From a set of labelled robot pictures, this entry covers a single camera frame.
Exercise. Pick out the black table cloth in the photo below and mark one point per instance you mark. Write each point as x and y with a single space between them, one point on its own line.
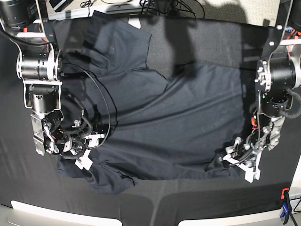
30 178

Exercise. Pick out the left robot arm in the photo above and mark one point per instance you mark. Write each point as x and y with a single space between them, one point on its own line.
278 75

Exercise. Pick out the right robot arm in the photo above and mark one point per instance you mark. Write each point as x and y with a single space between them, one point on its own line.
39 66

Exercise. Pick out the red blue clamp near right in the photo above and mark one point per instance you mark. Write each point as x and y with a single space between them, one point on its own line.
286 213

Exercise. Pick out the dark grey t-shirt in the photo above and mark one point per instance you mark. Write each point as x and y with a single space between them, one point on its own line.
162 128

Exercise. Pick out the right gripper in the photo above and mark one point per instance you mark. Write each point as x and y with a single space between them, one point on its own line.
76 144

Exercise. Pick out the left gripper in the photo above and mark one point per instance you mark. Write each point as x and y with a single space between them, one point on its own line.
244 155

